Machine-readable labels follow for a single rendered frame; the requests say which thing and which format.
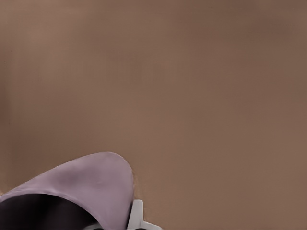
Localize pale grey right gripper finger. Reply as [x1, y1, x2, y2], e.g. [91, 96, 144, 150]
[126, 199, 164, 230]

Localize purple cup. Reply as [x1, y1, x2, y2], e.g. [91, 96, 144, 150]
[0, 151, 134, 230]

